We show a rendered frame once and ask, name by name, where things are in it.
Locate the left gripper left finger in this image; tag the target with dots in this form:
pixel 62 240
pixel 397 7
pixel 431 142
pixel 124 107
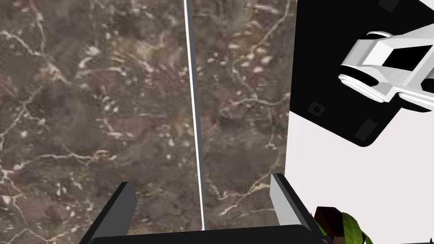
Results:
pixel 117 211

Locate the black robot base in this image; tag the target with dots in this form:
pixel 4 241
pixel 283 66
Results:
pixel 322 51

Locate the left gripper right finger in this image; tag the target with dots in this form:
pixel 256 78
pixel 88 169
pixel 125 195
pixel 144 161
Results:
pixel 284 203

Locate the green potted plant brown pot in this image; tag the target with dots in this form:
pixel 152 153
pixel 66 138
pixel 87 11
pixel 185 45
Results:
pixel 349 227

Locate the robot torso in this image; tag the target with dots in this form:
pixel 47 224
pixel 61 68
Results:
pixel 376 56

